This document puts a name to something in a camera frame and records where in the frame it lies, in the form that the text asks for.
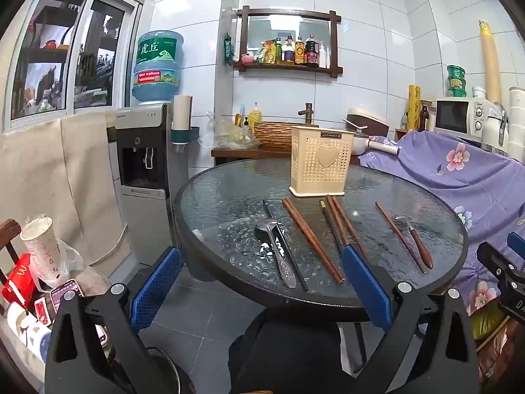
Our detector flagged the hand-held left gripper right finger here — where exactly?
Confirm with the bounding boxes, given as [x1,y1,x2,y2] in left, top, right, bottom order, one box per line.
[341,244,480,394]

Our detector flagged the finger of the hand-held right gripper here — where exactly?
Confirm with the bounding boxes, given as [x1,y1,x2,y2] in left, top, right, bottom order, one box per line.
[507,232,525,260]
[478,241,525,286]

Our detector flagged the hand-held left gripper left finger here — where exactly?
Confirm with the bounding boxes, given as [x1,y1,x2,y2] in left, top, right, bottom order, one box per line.
[44,246,193,394]

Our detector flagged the wooden-handled spoon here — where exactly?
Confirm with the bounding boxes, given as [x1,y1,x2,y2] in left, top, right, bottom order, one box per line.
[391,214,434,269]

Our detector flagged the black chopstick gold band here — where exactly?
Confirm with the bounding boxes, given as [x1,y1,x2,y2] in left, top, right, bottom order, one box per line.
[320,200,344,257]

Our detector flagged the metal spoon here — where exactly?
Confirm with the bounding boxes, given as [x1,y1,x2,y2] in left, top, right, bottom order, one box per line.
[255,219,297,289]

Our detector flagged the black chopstick silver tip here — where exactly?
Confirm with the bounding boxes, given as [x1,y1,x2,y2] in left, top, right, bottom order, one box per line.
[262,199,309,292]

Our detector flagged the beige perforated utensil holder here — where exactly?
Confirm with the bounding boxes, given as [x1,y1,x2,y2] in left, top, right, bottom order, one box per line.
[289,125,355,196]

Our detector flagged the olive cushion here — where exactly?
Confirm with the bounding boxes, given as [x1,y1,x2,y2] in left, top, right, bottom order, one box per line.
[470,304,507,341]

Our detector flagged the brown patterned cloth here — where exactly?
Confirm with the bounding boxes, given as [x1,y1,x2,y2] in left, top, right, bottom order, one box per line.
[476,320,521,378]

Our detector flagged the purple floral cloth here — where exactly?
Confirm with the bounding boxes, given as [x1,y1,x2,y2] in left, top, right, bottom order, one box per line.
[357,129,525,317]

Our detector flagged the crumpled plastic bag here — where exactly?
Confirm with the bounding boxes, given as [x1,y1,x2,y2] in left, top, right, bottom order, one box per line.
[29,246,85,296]

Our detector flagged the grey water dispenser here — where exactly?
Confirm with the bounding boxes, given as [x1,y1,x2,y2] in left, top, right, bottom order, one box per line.
[109,104,181,265]

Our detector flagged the smartphone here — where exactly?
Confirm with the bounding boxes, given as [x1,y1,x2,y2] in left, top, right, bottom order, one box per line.
[49,279,85,313]

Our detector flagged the dark cloth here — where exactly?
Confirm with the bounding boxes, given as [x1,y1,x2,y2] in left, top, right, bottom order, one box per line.
[227,308,368,394]

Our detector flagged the red playing card pack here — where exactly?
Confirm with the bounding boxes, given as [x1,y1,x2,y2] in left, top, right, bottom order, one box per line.
[35,297,54,323]

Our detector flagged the used paper cup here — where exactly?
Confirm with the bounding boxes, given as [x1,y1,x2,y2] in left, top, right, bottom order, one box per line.
[20,214,62,284]

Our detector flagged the round glass table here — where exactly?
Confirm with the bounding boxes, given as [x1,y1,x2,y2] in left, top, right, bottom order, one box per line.
[174,158,469,372]

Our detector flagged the white thermos jug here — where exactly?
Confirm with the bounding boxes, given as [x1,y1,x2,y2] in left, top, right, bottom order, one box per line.
[482,102,509,146]

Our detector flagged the stacks of white cups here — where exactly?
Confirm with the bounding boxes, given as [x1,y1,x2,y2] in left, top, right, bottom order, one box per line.
[509,87,525,157]

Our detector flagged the red cardboard box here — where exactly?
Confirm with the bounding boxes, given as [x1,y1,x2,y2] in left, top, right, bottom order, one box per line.
[2,253,37,313]

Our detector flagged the white microwave oven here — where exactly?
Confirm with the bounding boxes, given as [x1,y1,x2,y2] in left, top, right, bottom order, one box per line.
[434,98,491,138]

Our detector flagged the beige hanging cloth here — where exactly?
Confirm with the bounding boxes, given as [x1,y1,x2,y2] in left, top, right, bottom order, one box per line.
[0,113,132,292]

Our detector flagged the wooden chair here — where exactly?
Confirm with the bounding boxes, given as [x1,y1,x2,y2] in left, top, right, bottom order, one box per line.
[0,219,21,284]

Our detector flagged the wooden counter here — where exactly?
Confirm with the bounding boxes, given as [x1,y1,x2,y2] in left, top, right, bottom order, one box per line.
[211,148,362,169]

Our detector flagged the clear plastic bag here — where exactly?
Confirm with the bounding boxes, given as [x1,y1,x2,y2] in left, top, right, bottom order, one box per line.
[201,115,261,150]

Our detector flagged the brown white rice cooker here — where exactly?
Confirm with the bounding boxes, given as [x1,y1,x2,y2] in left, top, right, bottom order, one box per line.
[344,108,389,138]

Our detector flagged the yellow roll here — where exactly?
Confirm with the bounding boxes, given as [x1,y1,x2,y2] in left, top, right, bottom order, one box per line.
[408,85,422,131]

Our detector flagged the stack of green cans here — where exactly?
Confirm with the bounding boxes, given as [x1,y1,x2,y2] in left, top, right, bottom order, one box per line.
[447,65,466,98]

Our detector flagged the tall beige roll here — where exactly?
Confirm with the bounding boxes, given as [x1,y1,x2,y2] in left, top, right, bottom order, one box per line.
[479,20,502,103]

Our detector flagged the blue water bottle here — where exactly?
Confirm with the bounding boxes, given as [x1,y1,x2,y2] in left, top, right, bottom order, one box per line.
[132,30,183,104]

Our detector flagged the dark bottle red label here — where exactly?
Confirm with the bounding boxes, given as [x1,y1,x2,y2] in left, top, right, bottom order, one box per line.
[304,35,321,67]

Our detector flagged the sliding window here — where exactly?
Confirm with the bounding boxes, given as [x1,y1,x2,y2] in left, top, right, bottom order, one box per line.
[4,0,142,132]

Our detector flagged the white pot with handle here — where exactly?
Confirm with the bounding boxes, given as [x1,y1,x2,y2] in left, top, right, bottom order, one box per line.
[353,136,400,157]

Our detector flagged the wooden wall shelf with mirror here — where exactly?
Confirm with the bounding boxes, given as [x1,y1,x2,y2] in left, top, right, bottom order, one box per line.
[233,6,343,78]

